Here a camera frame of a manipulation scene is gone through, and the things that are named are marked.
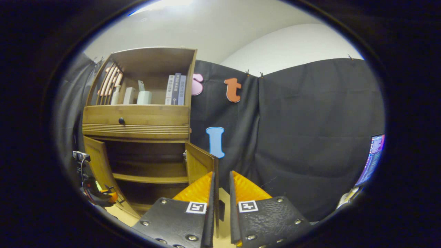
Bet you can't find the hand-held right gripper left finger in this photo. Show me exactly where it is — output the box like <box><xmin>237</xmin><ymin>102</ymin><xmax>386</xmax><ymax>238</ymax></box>
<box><xmin>131</xmin><ymin>171</ymin><xmax>216</xmax><ymax>248</ymax></box>

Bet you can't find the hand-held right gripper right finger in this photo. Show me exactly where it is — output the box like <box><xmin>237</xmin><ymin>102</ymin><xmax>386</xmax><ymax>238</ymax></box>
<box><xmin>229</xmin><ymin>170</ymin><xmax>312</xmax><ymax>248</ymax></box>

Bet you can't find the wooden shoe cabinet door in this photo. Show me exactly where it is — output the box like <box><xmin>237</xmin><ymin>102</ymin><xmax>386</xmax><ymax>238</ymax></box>
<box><xmin>83</xmin><ymin>135</ymin><xmax>140</xmax><ymax>219</ymax></box>
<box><xmin>184</xmin><ymin>141</ymin><xmax>225</xmax><ymax>239</ymax></box>

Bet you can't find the wooden double-door shoe cabinet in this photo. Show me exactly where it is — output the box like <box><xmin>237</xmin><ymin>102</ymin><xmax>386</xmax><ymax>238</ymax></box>
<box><xmin>82</xmin><ymin>46</ymin><xmax>225</xmax><ymax>239</ymax></box>

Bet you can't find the wooden ribbed drawer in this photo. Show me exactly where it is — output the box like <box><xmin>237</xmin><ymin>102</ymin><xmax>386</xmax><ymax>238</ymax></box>
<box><xmin>83</xmin><ymin>104</ymin><xmax>191</xmax><ymax>140</ymax></box>

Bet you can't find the tall white carton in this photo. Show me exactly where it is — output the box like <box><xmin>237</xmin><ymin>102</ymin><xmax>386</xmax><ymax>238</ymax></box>
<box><xmin>123</xmin><ymin>87</ymin><xmax>136</xmax><ymax>105</ymax></box>

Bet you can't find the black backdrop cloth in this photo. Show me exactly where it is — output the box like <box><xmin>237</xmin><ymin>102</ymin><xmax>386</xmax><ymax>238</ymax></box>
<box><xmin>55</xmin><ymin>52</ymin><xmax>386</xmax><ymax>223</ymax></box>

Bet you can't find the white flat object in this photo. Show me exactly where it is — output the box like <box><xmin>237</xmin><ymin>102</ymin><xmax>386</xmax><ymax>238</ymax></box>
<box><xmin>337</xmin><ymin>187</ymin><xmax>363</xmax><ymax>209</ymax></box>

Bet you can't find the light blue book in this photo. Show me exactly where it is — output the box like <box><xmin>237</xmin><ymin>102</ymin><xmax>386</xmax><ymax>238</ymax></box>
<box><xmin>178</xmin><ymin>75</ymin><xmax>187</xmax><ymax>106</ymax></box>

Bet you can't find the computer monitor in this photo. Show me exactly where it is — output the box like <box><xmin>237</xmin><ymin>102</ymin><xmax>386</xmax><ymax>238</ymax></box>
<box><xmin>355</xmin><ymin>134</ymin><xmax>386</xmax><ymax>187</ymax></box>

